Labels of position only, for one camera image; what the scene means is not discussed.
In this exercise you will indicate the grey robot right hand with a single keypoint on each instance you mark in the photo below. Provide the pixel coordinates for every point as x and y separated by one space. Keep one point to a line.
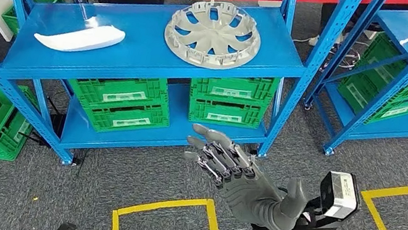
253 192

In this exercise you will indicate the blue steel shelving rack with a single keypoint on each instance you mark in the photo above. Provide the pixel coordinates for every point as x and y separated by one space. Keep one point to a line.
149 43
401 27

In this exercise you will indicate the white plastic trim part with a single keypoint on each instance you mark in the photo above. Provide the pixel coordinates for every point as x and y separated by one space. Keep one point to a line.
80 37

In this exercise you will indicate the silver plastic wheel hubcap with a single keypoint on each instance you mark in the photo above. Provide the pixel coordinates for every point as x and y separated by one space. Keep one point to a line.
213 35

